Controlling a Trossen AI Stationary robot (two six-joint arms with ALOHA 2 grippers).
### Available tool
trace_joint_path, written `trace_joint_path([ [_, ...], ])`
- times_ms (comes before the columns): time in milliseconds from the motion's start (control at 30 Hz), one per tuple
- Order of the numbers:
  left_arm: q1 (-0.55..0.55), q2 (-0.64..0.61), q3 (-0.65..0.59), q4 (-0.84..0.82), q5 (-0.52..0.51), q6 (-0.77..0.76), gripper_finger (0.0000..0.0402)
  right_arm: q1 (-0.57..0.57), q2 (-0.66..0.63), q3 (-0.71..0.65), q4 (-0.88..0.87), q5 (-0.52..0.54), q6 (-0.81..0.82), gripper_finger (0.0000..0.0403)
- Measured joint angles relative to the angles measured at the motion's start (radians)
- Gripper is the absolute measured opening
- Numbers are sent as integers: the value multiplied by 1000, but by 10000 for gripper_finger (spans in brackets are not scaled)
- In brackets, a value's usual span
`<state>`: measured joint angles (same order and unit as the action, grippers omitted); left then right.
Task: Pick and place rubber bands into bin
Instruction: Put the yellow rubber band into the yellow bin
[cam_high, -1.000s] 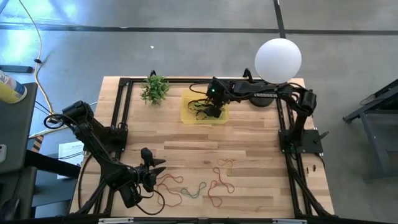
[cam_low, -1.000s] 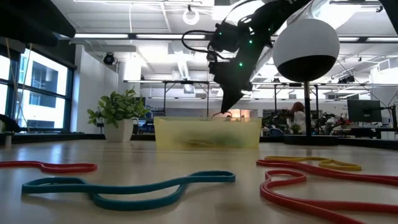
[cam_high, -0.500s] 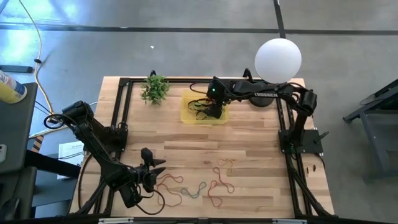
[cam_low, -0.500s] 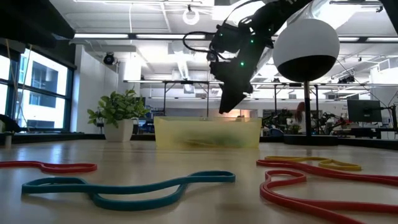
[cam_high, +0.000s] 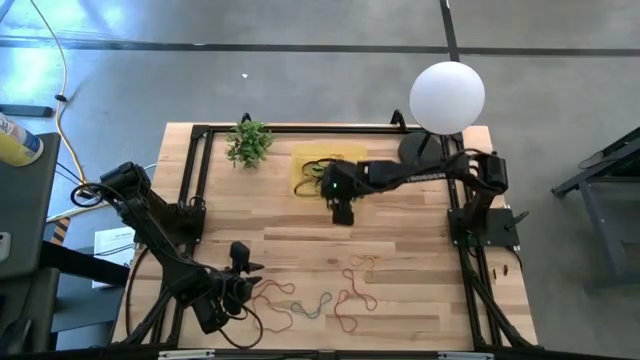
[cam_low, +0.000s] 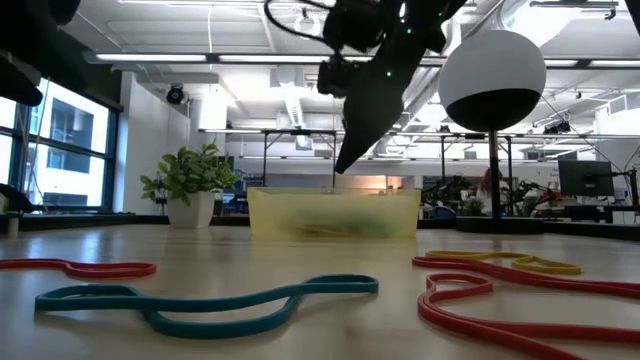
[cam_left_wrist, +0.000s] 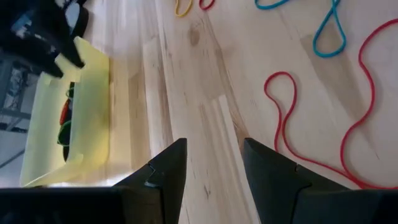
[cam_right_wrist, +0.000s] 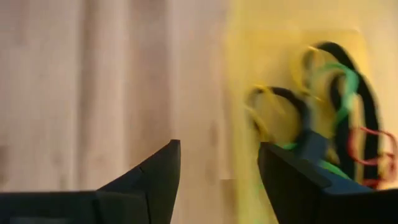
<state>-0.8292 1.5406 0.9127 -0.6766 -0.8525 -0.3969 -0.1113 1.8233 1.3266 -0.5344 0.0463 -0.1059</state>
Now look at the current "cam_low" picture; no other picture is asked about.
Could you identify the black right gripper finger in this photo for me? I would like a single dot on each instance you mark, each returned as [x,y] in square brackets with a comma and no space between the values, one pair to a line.
[372,110]

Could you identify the red rubber band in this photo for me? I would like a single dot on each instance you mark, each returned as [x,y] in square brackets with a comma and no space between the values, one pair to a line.
[480,331]
[500,274]
[115,274]

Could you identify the yellow rubber band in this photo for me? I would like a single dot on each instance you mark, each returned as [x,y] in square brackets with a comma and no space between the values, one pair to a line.
[545,270]

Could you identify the blue rubber band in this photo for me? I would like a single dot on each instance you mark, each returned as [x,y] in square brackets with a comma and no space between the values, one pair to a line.
[210,331]

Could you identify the background black robot arm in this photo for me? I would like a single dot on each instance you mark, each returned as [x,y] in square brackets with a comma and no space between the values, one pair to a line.
[450,192]
[525,192]

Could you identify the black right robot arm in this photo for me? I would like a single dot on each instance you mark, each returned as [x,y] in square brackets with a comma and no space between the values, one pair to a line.
[445,15]

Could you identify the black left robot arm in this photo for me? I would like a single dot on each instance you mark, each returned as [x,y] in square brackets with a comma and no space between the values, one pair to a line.
[20,80]

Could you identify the yellow translucent plastic bin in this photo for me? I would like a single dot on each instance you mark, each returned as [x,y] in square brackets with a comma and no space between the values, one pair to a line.
[280,210]

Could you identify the long ceiling light strip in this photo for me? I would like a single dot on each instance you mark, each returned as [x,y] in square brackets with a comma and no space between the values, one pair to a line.
[615,63]
[275,58]
[150,57]

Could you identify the white globe lamp black base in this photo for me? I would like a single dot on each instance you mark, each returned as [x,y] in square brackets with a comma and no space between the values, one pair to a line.
[492,60]

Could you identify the person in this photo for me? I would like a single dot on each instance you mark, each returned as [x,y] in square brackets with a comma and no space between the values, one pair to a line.
[489,182]

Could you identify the black round ceiling fixture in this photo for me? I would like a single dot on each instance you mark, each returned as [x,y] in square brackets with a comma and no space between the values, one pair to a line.
[176,95]

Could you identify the green plant in white pot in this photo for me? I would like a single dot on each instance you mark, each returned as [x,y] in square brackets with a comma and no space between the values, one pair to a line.
[192,212]

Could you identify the black computer monitor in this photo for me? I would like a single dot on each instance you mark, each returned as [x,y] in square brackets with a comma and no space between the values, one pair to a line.
[585,177]

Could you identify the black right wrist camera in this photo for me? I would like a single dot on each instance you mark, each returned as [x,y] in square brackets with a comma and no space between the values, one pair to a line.
[332,77]

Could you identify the black background rig frame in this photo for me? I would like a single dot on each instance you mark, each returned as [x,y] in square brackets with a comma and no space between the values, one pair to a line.
[442,160]
[300,131]

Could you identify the black metal rail frame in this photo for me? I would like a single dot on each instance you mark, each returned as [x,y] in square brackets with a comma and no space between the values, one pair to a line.
[75,222]

